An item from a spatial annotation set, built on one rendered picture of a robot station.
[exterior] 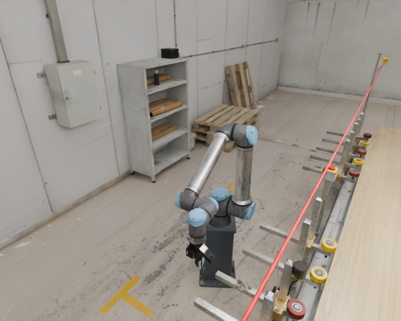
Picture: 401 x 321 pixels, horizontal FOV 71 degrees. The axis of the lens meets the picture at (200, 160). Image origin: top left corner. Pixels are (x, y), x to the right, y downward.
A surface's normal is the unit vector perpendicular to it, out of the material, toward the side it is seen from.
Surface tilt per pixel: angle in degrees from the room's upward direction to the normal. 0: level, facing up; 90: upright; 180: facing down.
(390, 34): 90
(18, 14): 90
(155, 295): 0
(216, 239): 90
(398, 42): 90
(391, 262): 0
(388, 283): 0
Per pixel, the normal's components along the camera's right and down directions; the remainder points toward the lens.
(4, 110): 0.84, 0.25
